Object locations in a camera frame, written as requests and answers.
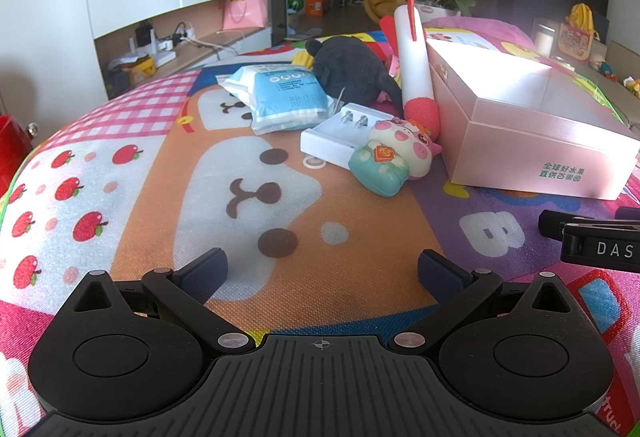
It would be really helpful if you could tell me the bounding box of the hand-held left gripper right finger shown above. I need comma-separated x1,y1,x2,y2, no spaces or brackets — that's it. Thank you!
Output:
388,249,572,354

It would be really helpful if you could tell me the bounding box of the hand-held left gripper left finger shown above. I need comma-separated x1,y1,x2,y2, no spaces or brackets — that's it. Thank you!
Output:
74,249,257,354

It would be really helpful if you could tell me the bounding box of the pink cardboard box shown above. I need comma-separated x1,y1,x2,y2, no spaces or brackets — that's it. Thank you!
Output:
425,38,640,202

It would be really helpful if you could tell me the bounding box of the teal toy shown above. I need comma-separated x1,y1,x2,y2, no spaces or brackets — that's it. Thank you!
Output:
348,140,411,195

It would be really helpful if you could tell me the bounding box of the pink pig squishy toy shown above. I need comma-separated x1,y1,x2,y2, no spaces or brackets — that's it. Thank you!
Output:
367,117,443,178

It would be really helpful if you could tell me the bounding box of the white battery charger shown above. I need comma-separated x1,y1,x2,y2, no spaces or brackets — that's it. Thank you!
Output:
300,102,396,171

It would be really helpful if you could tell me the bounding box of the blue white tissue pack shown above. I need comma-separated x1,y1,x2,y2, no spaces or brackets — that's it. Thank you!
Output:
218,63,337,136

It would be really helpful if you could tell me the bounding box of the white red chicken stick toy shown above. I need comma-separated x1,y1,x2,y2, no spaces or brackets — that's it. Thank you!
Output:
378,0,442,140

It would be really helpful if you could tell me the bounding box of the black plush toy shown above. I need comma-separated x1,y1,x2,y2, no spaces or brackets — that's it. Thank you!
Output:
305,36,403,110

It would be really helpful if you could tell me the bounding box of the colourful cartoon play mat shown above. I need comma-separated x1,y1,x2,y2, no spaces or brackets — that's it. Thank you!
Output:
0,16,640,437

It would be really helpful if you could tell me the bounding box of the yellow printed bag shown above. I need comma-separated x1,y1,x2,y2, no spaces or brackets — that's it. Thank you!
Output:
557,3,601,62

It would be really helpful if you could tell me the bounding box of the white router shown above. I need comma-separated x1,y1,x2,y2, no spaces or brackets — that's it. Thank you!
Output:
135,24,175,54

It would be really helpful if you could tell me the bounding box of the white power strip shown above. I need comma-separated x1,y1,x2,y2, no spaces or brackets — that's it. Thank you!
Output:
172,21,197,48

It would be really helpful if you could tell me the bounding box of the pink gift bag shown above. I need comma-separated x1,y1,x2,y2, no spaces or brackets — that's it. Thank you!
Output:
222,0,268,32

